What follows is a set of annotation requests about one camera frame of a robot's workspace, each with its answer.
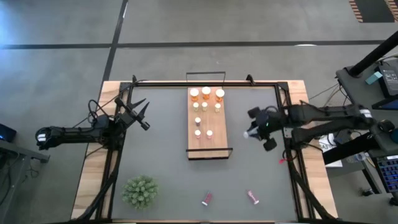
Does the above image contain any wooden shelf black wire frame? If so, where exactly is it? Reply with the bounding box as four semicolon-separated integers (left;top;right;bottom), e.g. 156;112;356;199
185;72;234;161

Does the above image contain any black metal rig frame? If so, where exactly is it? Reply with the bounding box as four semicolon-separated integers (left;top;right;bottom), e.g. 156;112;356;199
70;73;340;224

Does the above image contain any black overhead camera pole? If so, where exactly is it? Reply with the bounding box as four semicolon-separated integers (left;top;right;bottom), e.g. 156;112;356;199
347;30;398;78

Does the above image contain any artificial green potted plant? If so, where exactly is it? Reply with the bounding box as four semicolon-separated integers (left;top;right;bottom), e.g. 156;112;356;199
120;174;160;210

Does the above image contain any backlit keyboard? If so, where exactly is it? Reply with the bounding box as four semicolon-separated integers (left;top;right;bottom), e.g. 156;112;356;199
372;154;398;194

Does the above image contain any hazard striped floor mat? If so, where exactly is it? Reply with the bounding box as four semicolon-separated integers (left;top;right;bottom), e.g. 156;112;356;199
348;0;398;23

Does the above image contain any black computer mouse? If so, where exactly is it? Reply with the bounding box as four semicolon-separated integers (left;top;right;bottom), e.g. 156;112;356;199
377;119;395;134

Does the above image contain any dark tablet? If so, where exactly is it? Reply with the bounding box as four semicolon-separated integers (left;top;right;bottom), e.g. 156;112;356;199
371;96;398;111

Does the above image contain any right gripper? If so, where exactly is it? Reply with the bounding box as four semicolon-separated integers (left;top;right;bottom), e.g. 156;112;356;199
247;106;290;153

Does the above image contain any yellow and white cable bundle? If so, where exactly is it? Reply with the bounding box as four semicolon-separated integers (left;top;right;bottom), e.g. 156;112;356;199
307;82;354;108

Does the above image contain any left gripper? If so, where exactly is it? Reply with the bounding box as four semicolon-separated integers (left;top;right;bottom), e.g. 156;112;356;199
114;97;151;131

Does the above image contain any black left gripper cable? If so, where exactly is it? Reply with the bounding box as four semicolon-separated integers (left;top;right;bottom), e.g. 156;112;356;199
74;79;147;125

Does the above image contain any white paper sheet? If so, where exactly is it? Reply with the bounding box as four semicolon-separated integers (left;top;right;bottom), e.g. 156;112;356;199
318;141;343;168

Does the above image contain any grey table mat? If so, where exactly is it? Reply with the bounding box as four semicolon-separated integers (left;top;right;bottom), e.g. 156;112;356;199
111;86;299;221

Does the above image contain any teal printed pill bottle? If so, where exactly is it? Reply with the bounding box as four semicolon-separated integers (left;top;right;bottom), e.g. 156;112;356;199
243;127;259;139

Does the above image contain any dark device with blue light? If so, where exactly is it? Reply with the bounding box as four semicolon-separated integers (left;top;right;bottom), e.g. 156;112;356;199
0;123;17;144

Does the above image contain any small teal box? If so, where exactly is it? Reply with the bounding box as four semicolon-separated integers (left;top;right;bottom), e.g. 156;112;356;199
364;71;383;85

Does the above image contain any clear plastic bottle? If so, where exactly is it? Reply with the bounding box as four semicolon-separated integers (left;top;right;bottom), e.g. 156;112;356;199
345;152;368;164

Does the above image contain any black metal stand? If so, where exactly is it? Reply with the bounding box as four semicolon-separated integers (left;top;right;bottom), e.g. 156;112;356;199
0;138;51;224

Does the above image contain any black power adapter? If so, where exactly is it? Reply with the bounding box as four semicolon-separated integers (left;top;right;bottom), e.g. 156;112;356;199
374;60;398;97

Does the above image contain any grey side desk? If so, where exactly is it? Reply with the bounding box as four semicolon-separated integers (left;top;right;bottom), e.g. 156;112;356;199
335;55;398;156

